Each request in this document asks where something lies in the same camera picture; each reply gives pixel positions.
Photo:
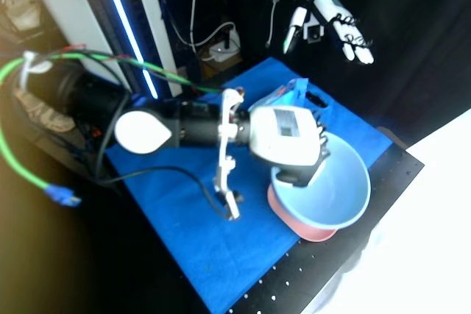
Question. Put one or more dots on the crumpled white bag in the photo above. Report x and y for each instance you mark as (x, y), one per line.
(16, 5)

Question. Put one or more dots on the white power adapter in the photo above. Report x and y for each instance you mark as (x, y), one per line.
(221, 51)

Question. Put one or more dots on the cardboard box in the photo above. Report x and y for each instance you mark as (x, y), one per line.
(221, 67)

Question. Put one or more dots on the white tower with light strip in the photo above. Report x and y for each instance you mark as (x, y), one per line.
(73, 16)

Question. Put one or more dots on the light blue bowl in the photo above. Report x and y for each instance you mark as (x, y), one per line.
(331, 196)

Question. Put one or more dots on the blue cloth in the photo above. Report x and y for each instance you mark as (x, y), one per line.
(228, 248)

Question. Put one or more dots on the pink square plate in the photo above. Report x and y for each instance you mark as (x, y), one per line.
(312, 235)

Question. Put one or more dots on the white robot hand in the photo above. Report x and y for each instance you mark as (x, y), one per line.
(329, 3)
(283, 134)

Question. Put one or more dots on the blue snack packet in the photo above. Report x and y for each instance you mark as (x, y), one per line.
(290, 95)

